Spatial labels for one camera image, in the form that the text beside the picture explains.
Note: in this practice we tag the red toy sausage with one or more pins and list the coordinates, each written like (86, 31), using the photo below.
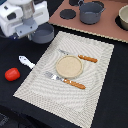
(12, 74)

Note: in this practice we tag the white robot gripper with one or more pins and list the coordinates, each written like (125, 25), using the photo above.
(20, 18)

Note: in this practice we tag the grey frying pan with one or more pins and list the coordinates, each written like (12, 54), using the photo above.
(44, 34)

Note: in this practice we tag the fork with wooden handle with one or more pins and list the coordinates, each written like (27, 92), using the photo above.
(63, 80)

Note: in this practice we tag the beige woven placemat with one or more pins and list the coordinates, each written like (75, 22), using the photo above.
(74, 99)

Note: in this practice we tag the dark grey cooking pot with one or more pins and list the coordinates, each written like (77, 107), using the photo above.
(90, 12)

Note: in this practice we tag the black round stove burner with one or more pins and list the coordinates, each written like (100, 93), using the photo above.
(67, 14)

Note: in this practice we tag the round beige wooden plate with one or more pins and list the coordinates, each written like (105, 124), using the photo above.
(69, 66)

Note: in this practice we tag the knife with wooden handle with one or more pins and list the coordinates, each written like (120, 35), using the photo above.
(80, 56)

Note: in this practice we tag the beige bowl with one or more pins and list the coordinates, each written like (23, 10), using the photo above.
(123, 14)

